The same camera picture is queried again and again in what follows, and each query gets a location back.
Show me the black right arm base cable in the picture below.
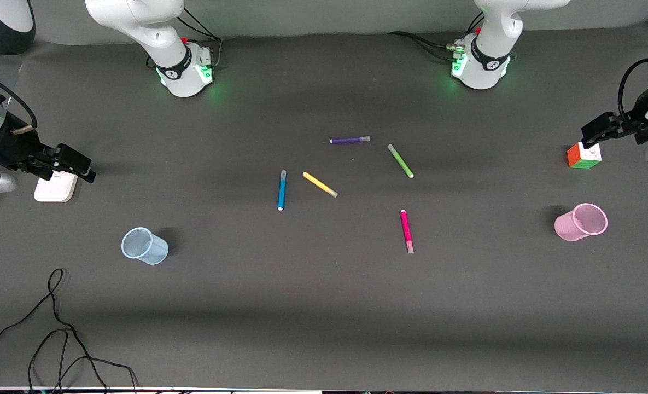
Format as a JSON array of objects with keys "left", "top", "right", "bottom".
[{"left": 178, "top": 8, "right": 224, "bottom": 69}]

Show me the thin black cable with loop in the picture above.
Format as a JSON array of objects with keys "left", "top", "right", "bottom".
[{"left": 0, "top": 268, "right": 109, "bottom": 394}]

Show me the white power adapter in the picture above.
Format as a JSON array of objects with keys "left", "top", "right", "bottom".
[{"left": 33, "top": 170, "right": 79, "bottom": 204}]

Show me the green marker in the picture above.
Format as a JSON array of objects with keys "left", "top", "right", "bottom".
[{"left": 387, "top": 143, "right": 415, "bottom": 179}]

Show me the black left arm base cable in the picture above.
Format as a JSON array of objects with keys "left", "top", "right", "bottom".
[{"left": 386, "top": 13, "right": 486, "bottom": 61}]

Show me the yellow marker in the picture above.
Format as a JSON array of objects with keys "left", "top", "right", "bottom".
[{"left": 302, "top": 171, "right": 339, "bottom": 199}]

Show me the black arm base cable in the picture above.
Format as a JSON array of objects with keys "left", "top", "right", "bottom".
[
  {"left": 178, "top": 8, "right": 224, "bottom": 69},
  {"left": 386, "top": 13, "right": 486, "bottom": 61}
]

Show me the black left arm wrist cable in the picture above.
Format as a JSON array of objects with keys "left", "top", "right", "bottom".
[{"left": 617, "top": 57, "right": 648, "bottom": 119}]

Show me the light blue plastic cup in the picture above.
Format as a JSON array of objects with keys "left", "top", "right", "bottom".
[{"left": 121, "top": 227, "right": 170, "bottom": 266}]

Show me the black right arm wrist cable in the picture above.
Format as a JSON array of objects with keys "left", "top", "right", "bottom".
[{"left": 0, "top": 66, "right": 38, "bottom": 130}]

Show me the black arm wrist cable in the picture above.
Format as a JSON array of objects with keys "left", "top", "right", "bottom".
[
  {"left": 617, "top": 57, "right": 648, "bottom": 119},
  {"left": 0, "top": 66, "right": 38, "bottom": 130}
]

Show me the pink marker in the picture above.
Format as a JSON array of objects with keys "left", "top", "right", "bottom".
[{"left": 399, "top": 209, "right": 415, "bottom": 254}]

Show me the pink plastic cup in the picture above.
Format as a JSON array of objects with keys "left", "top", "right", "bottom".
[{"left": 554, "top": 202, "right": 609, "bottom": 242}]

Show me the multicoloured puzzle cube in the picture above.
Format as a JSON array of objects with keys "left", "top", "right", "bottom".
[{"left": 567, "top": 142, "right": 603, "bottom": 170}]

